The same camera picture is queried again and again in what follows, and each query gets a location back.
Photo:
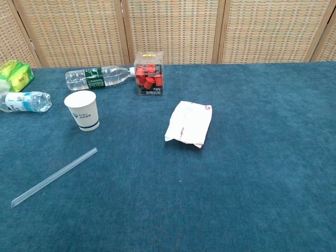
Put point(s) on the yellow green snack bag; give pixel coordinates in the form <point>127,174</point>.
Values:
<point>17,76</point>

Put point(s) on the clear plastic straw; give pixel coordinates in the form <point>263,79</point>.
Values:
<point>53,177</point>

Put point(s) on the white red tissue pack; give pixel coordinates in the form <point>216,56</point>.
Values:
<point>189,123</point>

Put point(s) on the clear box of red plugs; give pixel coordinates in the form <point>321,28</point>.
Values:
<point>149,76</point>

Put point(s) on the green label water bottle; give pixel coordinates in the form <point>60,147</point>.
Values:
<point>93,77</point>

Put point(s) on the woven folding screen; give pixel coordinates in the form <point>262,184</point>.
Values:
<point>168,29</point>

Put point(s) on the blue label water bottle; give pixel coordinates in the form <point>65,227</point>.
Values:
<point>25,102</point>

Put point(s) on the white paper cup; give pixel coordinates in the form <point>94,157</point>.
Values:
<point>85,114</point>

